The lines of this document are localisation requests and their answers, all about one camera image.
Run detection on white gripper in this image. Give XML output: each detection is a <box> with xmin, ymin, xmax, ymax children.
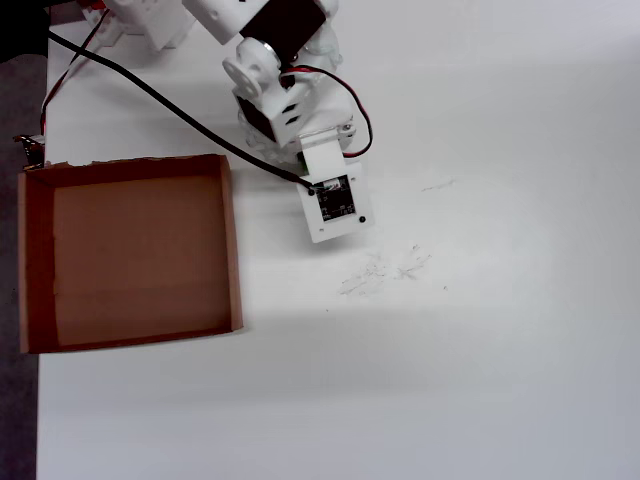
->
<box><xmin>238</xmin><ymin>67</ymin><xmax>357</xmax><ymax>170</ymax></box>

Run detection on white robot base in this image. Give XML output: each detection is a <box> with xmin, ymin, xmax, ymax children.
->
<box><xmin>102</xmin><ymin>0</ymin><xmax>196</xmax><ymax>51</ymax></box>

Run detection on brown cardboard box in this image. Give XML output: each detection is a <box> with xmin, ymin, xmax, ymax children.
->
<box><xmin>17</xmin><ymin>153</ymin><xmax>245</xmax><ymax>355</ymax></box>

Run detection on small circuit board with connectors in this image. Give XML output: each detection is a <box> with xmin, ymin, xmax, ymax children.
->
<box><xmin>13</xmin><ymin>133</ymin><xmax>47</xmax><ymax>169</ymax></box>

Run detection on thin black camera cable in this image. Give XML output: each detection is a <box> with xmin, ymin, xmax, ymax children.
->
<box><xmin>46</xmin><ymin>30</ymin><xmax>317</xmax><ymax>197</ymax></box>

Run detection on red black servo wire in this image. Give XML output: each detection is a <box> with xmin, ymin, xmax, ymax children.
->
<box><xmin>282</xmin><ymin>64</ymin><xmax>375</xmax><ymax>160</ymax></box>

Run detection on red black power wire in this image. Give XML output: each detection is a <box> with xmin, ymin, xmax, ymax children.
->
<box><xmin>39</xmin><ymin>7</ymin><xmax>111</xmax><ymax>139</ymax></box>

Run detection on thick black hose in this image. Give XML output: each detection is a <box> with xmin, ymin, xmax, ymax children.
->
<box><xmin>0</xmin><ymin>0</ymin><xmax>50</xmax><ymax>64</ymax></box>

